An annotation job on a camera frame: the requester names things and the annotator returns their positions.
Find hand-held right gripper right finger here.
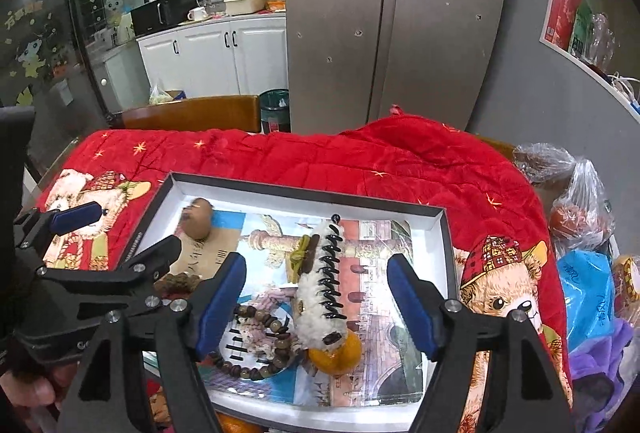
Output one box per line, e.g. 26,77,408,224
386,254,573,433

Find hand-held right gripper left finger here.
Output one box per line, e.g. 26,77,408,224
57,253,248,433

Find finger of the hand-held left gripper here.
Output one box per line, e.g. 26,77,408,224
37,234,183,314
12,201,103,249

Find brown knobbly bead string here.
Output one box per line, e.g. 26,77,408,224
155,273,203,298

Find white card of black hairpins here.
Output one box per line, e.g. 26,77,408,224
220,313,286,379

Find pink knitted cord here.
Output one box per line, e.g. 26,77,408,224
245,290,301,364

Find small brown toy figure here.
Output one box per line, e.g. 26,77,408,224
180,198,213,241

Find wooden bead bracelet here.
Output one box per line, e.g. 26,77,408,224
207,304,301,381

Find orange fruit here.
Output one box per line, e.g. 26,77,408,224
307,330,362,376

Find olive bow hair clip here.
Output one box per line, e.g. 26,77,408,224
287,235,321,274

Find white plush zebra toy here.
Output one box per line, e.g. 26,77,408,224
292,214,351,354

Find black rimmed white box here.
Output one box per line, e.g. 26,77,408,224
142,171,461,433

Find person's left hand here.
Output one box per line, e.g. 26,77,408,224
0,365,76,433

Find printed picture sheet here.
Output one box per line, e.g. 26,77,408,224
172,210,431,409

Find bag of vegetables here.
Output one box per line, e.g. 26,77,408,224
149,83,186,104

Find red printed blanket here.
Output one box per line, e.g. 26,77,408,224
35,105,573,433

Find blue plastic bag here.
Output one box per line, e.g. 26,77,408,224
555,250,616,349

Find dark green trash bin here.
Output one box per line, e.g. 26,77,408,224
259,89,291,134

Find glass sliding door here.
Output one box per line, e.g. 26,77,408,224
0,0,151,114

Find clear bag with dark contents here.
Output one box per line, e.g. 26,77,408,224
512,143,576,184

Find clear plastic bag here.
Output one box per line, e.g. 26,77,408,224
547,158,616,259

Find purple cloth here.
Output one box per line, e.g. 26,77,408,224
570,318,636,433

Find white base cabinet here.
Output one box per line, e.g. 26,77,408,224
136,13,288,101

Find yellow lidded jar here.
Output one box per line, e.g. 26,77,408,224
612,255,640,314

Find black microwave oven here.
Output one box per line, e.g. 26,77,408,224
130,0,198,36

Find cream plastic basin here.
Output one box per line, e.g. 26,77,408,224
223,0,268,14

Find silver double door refrigerator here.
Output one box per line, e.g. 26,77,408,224
284,0,511,134

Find green box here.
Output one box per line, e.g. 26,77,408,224
570,3,596,58

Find clear plastic bottles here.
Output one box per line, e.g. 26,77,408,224
585,13,621,74

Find red gift box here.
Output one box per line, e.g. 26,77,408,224
544,0,585,51

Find white wall shelf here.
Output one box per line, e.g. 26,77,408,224
539,0,640,114

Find white cable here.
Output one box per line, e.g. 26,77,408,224
607,73,640,114

